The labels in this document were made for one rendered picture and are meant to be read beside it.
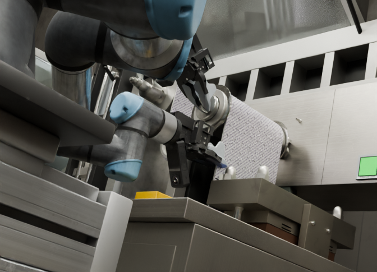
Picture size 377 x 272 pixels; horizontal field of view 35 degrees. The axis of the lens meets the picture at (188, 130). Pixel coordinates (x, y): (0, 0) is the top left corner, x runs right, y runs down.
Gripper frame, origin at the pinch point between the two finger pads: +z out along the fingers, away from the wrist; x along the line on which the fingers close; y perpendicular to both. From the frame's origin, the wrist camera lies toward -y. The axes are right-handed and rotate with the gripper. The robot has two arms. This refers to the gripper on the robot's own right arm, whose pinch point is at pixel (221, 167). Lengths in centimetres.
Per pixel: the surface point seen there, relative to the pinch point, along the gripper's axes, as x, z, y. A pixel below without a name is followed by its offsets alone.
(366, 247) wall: 51, 157, 18
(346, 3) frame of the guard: -13, 25, 61
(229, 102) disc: -0.7, -2.8, 17.1
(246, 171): -0.2, 9.2, 2.0
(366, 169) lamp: -23.6, 29.4, 8.7
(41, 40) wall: 394, 113, 193
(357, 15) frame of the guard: -16, 27, 57
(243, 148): -0.3, 6.4, 7.5
